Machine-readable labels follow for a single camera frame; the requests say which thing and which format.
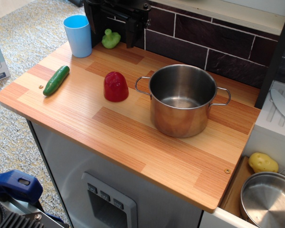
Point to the stainless steel pot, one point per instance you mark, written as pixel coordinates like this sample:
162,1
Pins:
181,97

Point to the light blue plastic cup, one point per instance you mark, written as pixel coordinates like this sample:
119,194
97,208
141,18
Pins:
78,32

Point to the light green toy vegetable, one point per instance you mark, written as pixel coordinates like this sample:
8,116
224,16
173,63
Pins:
110,39

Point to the green toy cucumber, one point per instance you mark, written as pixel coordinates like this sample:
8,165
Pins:
56,80

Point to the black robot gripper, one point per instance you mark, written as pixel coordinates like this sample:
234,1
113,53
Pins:
134,12

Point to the blue clamp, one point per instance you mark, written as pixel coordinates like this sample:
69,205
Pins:
20,186

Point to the steel pan in sink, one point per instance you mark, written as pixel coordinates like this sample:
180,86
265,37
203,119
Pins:
262,200

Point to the yellow toy potato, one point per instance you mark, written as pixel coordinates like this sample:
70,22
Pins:
261,162

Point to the white dish rack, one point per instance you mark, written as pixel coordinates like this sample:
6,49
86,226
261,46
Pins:
270,118

